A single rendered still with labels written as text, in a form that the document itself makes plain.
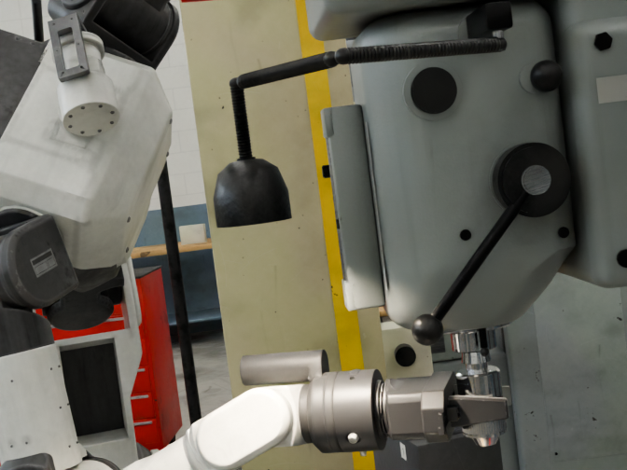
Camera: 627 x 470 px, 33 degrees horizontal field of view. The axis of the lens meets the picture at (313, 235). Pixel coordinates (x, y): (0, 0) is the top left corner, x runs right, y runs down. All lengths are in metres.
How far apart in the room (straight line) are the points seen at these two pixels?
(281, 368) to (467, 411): 0.21
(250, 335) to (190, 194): 7.30
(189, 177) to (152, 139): 8.73
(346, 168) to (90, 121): 0.34
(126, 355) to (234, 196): 0.72
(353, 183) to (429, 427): 0.26
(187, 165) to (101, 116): 8.86
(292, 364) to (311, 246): 1.67
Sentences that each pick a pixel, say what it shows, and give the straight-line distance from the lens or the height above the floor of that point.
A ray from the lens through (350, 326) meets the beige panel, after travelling 2.87.
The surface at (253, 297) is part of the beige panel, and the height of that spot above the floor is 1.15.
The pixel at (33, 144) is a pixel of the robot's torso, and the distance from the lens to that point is 1.36.
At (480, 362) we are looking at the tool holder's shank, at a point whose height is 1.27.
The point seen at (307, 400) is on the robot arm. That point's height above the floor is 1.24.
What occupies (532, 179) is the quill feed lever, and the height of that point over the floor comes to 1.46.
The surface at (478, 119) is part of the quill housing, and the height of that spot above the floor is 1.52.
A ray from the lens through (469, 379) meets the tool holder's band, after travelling 1.14.
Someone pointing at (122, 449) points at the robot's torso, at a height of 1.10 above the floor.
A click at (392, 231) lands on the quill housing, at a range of 1.05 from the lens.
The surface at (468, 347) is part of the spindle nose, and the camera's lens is 1.13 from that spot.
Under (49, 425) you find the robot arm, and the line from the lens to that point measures 1.27.
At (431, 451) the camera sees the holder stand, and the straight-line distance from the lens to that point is 1.47.
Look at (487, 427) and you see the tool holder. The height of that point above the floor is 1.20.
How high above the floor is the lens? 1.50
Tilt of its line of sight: 4 degrees down
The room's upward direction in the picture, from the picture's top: 7 degrees counter-clockwise
